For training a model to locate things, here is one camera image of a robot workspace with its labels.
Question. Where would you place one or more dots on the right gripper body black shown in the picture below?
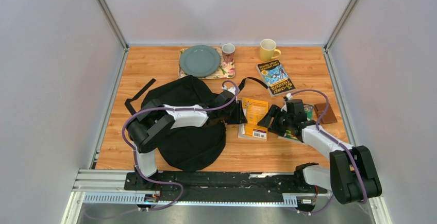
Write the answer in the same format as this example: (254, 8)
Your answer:
(284, 122)

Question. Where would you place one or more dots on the orange paperback book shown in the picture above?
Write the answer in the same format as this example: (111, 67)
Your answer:
(254, 111)

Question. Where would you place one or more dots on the black student backpack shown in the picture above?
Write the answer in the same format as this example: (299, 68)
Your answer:
(193, 149)

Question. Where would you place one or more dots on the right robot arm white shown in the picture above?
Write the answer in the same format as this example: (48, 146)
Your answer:
(351, 175)

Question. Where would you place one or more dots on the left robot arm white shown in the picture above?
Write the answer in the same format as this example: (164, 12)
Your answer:
(146, 130)

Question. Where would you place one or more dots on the green coin book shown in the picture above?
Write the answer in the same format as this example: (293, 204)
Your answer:
(288, 136)

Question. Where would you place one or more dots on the brown leather wallet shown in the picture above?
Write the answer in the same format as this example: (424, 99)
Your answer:
(325, 113)

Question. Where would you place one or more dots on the treehouse paperback book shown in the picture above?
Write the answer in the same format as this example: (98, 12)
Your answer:
(275, 77)

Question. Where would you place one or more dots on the floral placemat tray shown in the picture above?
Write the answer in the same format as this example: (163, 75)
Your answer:
(224, 71)

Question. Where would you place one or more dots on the grey-green ceramic plate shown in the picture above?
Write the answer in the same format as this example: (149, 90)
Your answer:
(199, 60)

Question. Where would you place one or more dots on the small pink floral cup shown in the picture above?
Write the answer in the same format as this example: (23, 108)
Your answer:
(228, 51)

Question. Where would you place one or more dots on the yellow ceramic mug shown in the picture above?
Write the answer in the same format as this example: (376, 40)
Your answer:
(268, 50)

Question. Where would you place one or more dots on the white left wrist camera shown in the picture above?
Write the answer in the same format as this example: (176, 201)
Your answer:
(233, 90)

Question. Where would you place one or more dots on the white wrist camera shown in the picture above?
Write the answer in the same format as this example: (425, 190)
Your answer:
(233, 90)
(286, 100)

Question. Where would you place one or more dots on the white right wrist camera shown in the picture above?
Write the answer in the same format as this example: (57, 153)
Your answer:
(286, 100)

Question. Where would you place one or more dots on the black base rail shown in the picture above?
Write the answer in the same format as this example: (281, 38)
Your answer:
(222, 187)

